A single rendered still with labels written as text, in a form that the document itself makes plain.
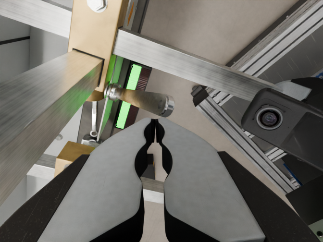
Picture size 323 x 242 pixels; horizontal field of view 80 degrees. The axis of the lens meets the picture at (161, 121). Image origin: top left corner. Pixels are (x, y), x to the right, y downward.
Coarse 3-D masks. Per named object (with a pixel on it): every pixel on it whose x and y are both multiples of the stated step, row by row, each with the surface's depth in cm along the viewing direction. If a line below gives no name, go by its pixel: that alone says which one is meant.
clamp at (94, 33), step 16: (80, 0) 20; (112, 0) 20; (128, 0) 24; (80, 16) 21; (96, 16) 21; (112, 16) 21; (80, 32) 22; (96, 32) 22; (112, 32) 22; (80, 48) 23; (96, 48) 23; (112, 48) 23; (112, 64) 27; (96, 96) 26
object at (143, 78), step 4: (144, 68) 41; (144, 72) 41; (148, 72) 41; (140, 76) 42; (144, 76) 42; (148, 76) 42; (140, 80) 42; (144, 80) 42; (140, 84) 42; (144, 84) 42; (136, 88) 43; (140, 88) 43; (144, 88) 43; (132, 108) 45; (136, 108) 45; (132, 112) 46; (136, 112) 46; (128, 116) 46; (132, 116) 46; (128, 120) 47; (132, 120) 47; (128, 124) 47; (132, 124) 47; (124, 128) 48
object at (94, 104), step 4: (92, 104) 44; (96, 104) 44; (92, 108) 45; (96, 108) 45; (92, 112) 45; (96, 112) 45; (92, 116) 46; (96, 116) 46; (92, 120) 46; (96, 120) 46; (92, 124) 47; (96, 124) 47; (92, 128) 47; (96, 128) 47; (96, 132) 48
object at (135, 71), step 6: (138, 66) 41; (132, 72) 41; (138, 72) 41; (132, 78) 42; (132, 84) 42; (126, 102) 45; (126, 108) 45; (120, 114) 46; (126, 114) 46; (120, 120) 47; (120, 126) 48
